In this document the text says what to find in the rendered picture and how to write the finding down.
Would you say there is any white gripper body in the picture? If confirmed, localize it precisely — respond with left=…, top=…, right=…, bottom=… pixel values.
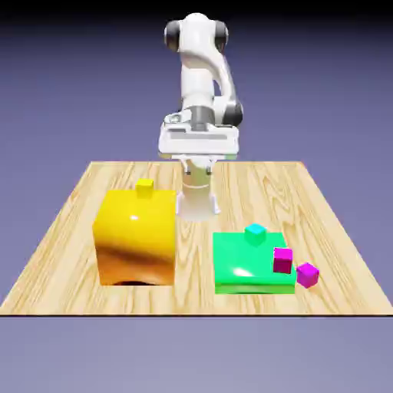
left=157, top=121, right=240, bottom=162

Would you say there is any small yellow cube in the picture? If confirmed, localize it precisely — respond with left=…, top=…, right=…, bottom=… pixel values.
left=135, top=178, right=155, bottom=200

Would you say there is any small cyan cube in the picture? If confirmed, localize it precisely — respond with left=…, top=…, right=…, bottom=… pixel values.
left=244, top=223, right=267, bottom=248

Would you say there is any small magenta cube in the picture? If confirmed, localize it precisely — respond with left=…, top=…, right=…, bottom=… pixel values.
left=272, top=247, right=294, bottom=275
left=295, top=262, right=321, bottom=290

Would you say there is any large yellow box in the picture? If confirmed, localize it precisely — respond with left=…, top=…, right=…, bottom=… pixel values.
left=91, top=188, right=178, bottom=287

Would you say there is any large green box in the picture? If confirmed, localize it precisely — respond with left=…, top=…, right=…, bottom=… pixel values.
left=212, top=231, right=298, bottom=296

